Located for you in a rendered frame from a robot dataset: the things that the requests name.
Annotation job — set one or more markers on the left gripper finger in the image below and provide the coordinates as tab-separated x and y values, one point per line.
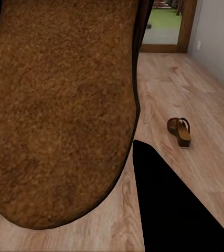
173	218

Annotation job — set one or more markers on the sandal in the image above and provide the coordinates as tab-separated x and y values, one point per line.
181	129
69	105

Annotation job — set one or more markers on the door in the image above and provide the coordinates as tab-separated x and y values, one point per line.
169	26

